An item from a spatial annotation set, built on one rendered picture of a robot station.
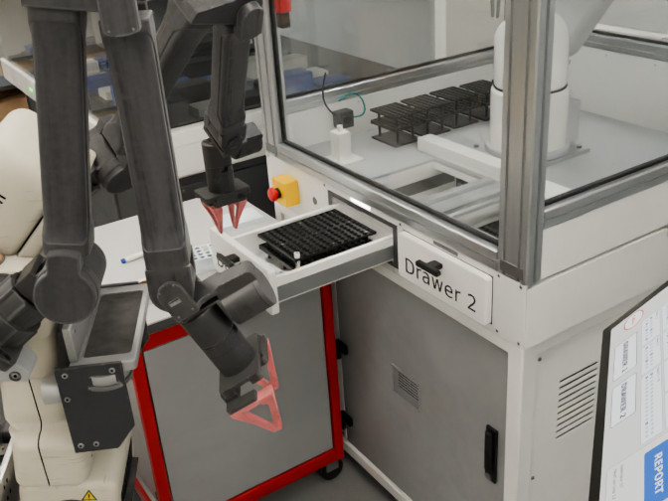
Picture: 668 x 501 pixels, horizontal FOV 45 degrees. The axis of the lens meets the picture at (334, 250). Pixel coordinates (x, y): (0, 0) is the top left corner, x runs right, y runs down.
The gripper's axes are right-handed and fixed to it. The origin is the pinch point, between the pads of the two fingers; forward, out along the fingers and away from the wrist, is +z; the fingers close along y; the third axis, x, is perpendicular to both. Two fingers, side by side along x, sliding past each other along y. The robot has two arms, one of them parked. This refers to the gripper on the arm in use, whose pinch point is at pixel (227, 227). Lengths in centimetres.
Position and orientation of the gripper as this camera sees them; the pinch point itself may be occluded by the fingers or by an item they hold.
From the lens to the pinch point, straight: 176.7
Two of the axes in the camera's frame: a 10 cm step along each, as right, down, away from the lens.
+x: -5.5, -3.5, 7.6
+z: 0.7, 8.8, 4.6
